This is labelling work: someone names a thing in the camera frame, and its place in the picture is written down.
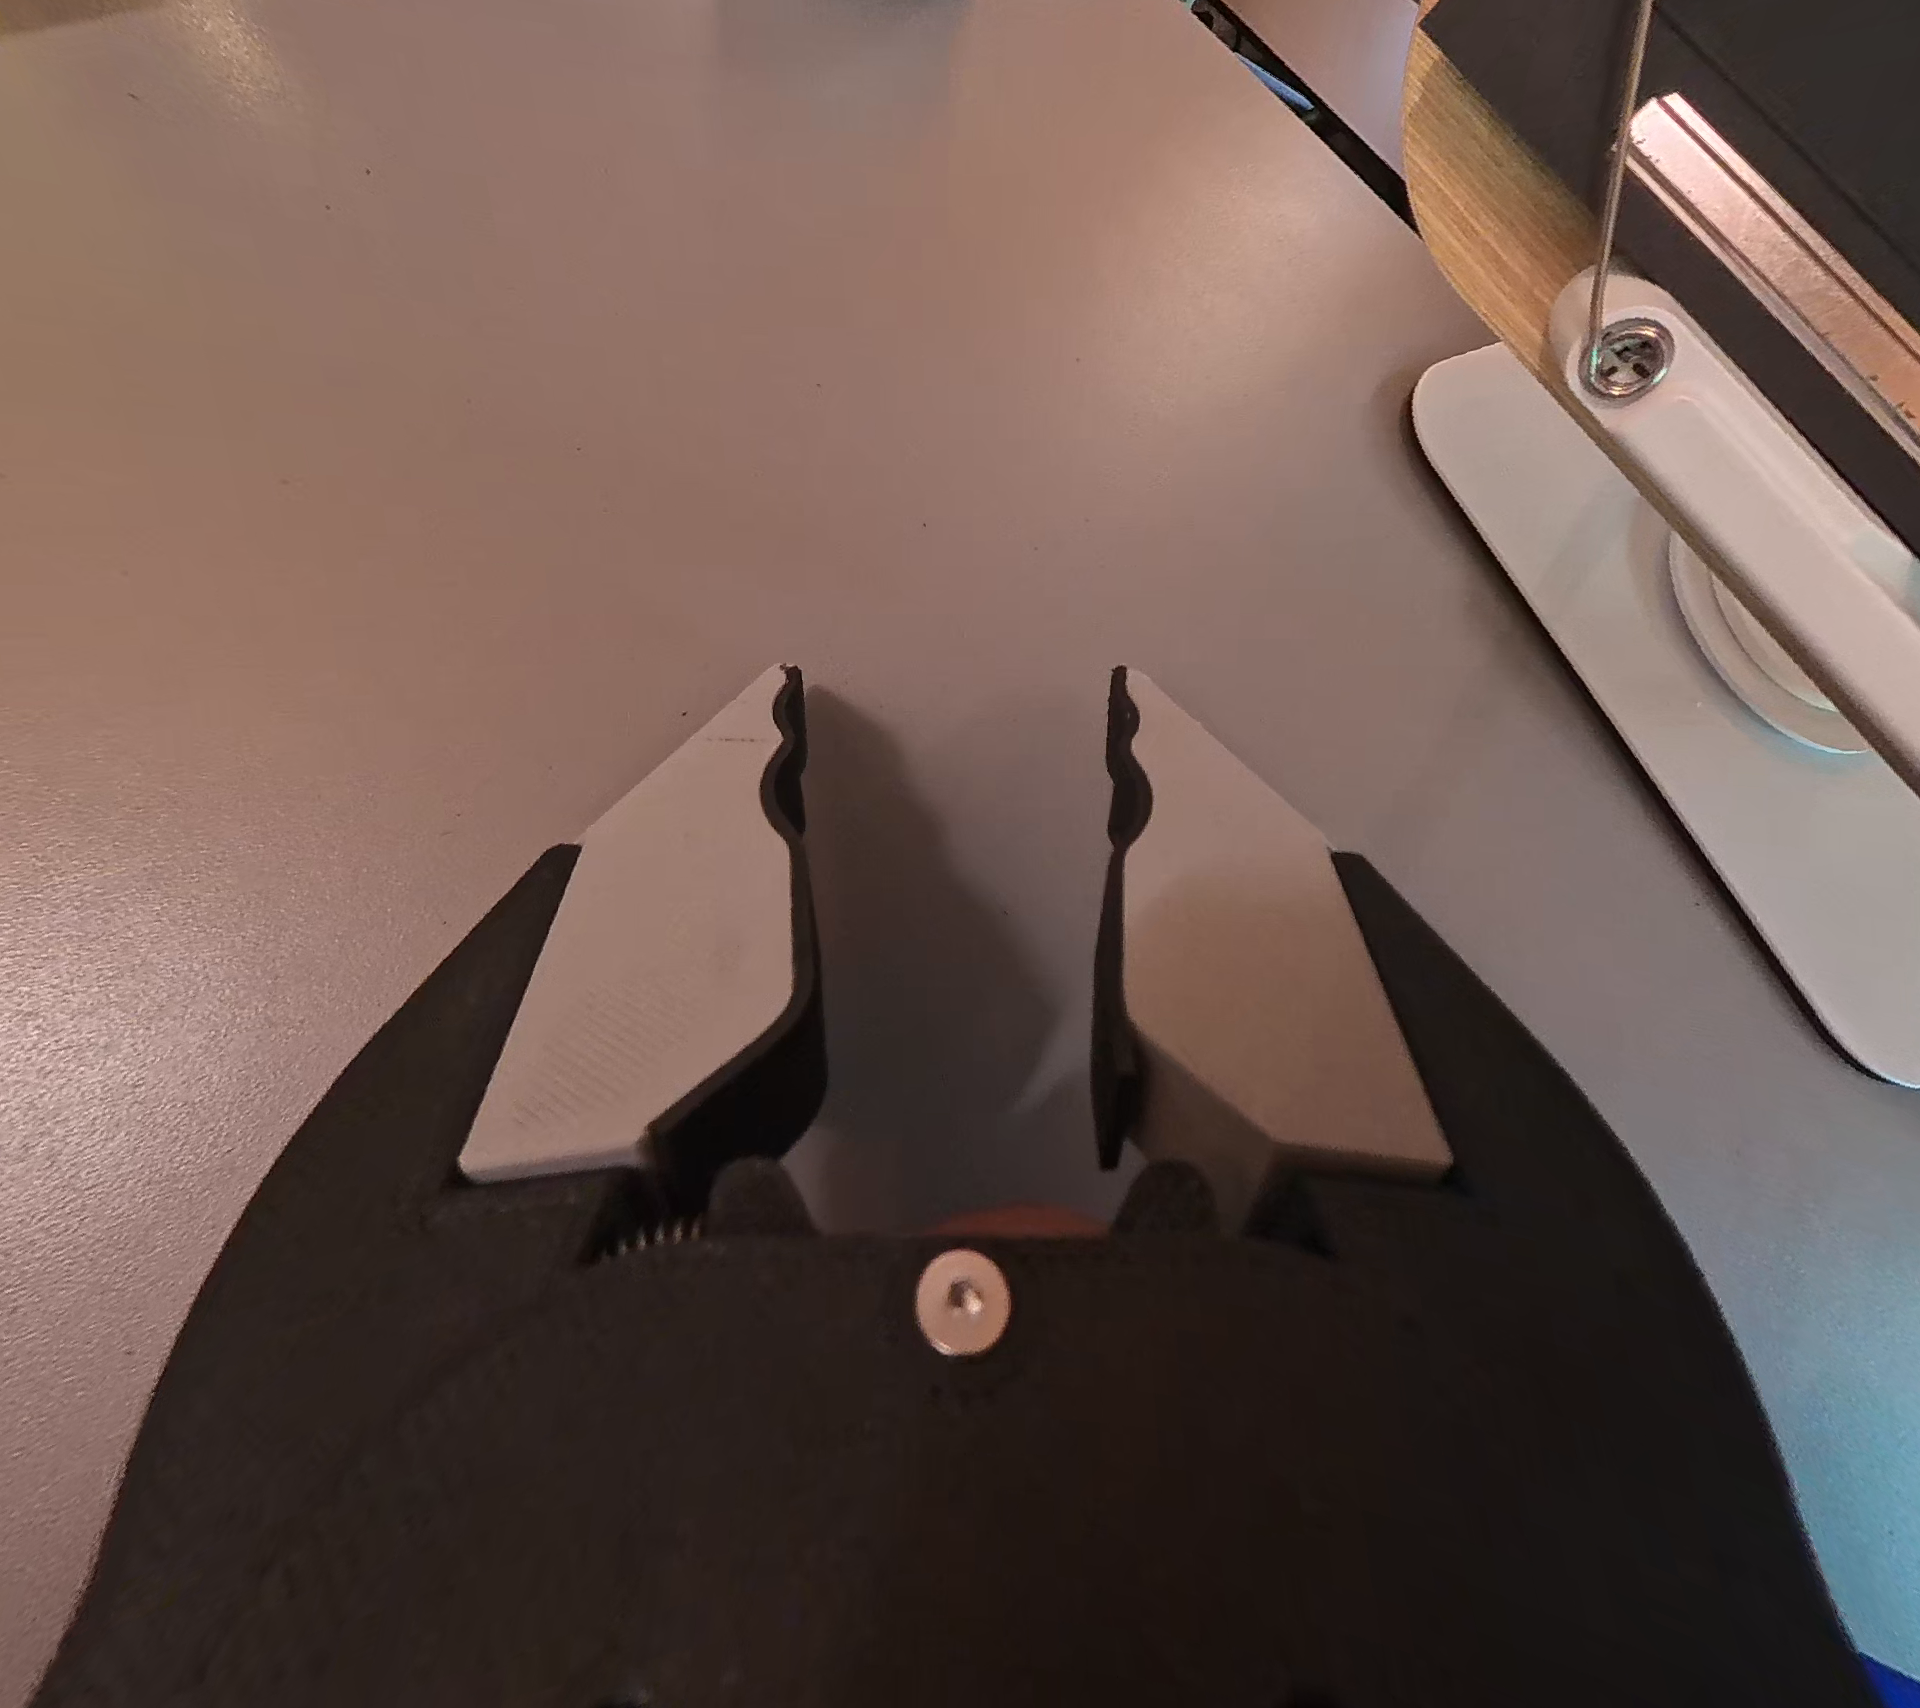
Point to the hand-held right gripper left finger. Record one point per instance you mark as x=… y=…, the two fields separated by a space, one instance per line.
x=631 y=1005

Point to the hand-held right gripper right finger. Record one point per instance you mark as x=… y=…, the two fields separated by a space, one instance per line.
x=1291 y=988

